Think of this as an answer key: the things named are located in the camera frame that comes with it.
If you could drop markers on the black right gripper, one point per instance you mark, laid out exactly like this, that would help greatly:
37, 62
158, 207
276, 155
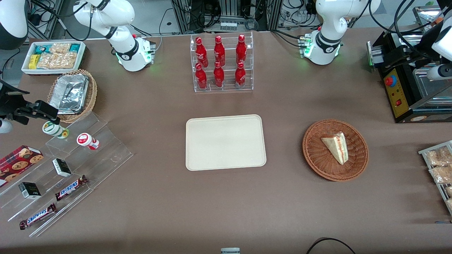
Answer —
10, 104

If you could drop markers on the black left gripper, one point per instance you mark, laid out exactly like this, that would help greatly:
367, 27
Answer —
419, 53

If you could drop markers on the triangular white bread sandwich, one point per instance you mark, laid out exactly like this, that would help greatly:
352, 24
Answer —
337, 148

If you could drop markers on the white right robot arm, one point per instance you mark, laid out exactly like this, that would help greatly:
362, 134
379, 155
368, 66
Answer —
125, 49

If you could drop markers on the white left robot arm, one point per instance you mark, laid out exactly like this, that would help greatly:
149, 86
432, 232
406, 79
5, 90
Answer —
326, 38

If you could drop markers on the aluminium foil tray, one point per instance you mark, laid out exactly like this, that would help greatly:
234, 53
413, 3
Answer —
69, 93

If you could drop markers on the tan oval wicker basket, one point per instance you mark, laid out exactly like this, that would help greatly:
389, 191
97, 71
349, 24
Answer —
92, 91

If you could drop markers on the grey metal display tray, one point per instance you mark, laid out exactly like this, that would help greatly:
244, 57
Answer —
423, 152

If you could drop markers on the round brown wicker basket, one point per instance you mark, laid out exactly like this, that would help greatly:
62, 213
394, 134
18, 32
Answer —
317, 158

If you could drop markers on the beige rectangular tray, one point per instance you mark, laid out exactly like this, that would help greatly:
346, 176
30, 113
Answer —
226, 143

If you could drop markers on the green white yogurt cup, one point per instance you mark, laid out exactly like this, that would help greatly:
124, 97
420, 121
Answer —
53, 129

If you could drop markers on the black roller grill machine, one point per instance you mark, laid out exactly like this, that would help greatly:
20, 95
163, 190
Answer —
397, 95

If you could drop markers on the yellow snack packet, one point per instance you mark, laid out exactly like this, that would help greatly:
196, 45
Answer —
33, 61

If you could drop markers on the clear bag of crackers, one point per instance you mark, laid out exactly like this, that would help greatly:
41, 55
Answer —
56, 60
60, 48

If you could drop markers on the red chocolate chip cookie box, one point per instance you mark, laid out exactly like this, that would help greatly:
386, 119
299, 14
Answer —
17, 164

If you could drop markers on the red white yogurt cup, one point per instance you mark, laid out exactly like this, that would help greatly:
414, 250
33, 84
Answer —
85, 140

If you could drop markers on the teal snack packet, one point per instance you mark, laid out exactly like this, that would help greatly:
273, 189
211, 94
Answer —
41, 48
75, 47

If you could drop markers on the small black box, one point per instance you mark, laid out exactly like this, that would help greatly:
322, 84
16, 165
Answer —
30, 190
61, 167

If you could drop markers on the white plastic snack bin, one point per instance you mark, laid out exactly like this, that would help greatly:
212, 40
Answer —
81, 60

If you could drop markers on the clear acrylic step shelf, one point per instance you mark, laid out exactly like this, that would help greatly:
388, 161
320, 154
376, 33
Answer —
106, 155

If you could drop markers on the brown Snickers bar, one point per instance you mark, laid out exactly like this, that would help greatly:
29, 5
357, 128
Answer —
70, 188
38, 216

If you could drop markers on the clear bag of snacks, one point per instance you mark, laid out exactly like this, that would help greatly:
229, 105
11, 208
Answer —
441, 174
449, 191
439, 157

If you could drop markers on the red cola bottle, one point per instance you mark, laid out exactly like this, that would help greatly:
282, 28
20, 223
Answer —
241, 49
240, 76
201, 53
219, 76
219, 51
201, 77

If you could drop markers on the white power strip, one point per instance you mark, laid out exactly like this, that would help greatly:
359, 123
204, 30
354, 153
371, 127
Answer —
228, 26

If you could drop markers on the clear acrylic bottle rack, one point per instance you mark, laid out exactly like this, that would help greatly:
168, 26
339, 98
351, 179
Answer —
227, 88

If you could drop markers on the small grey device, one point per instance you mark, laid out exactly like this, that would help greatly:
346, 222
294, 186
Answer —
230, 251

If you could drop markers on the aluminium frame rack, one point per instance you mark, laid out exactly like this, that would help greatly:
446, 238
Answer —
229, 10

